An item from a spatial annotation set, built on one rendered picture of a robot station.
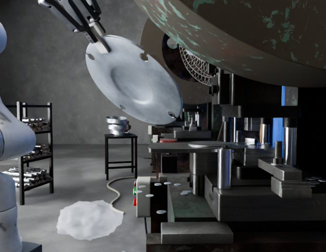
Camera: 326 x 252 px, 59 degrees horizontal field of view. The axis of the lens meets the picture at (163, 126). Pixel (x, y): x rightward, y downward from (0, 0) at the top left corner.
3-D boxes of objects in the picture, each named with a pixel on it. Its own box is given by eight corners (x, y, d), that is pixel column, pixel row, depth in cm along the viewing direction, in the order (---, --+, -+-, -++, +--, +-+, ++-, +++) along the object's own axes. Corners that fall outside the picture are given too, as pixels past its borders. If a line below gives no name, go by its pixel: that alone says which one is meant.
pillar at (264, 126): (262, 156, 90) (263, 111, 89) (260, 155, 92) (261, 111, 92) (269, 156, 90) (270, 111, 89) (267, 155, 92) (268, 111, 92)
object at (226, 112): (238, 127, 72) (238, 105, 72) (220, 123, 92) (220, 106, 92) (302, 127, 73) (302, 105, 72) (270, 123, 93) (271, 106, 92)
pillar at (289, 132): (286, 166, 74) (287, 111, 73) (282, 165, 76) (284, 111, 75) (295, 166, 74) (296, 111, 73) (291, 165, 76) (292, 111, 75)
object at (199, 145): (148, 198, 76) (148, 146, 75) (149, 184, 90) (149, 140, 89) (243, 197, 76) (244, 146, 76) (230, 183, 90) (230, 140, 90)
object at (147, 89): (160, 137, 88) (161, 135, 89) (200, 91, 63) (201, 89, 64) (81, 81, 87) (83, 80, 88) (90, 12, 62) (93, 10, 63)
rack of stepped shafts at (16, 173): (26, 206, 266) (23, 101, 260) (-12, 201, 280) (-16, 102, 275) (57, 193, 306) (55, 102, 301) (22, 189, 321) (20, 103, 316)
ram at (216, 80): (215, 105, 74) (216, -14, 73) (205, 106, 89) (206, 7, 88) (282, 105, 75) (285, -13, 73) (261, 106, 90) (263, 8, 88)
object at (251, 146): (244, 165, 75) (245, 148, 75) (230, 156, 90) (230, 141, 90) (279, 165, 76) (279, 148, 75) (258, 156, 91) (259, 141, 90)
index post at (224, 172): (219, 189, 64) (219, 146, 63) (216, 186, 67) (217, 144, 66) (232, 189, 64) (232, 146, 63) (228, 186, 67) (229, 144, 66)
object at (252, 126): (248, 130, 80) (248, 117, 80) (243, 129, 85) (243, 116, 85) (259, 130, 80) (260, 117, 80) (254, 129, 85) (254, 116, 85)
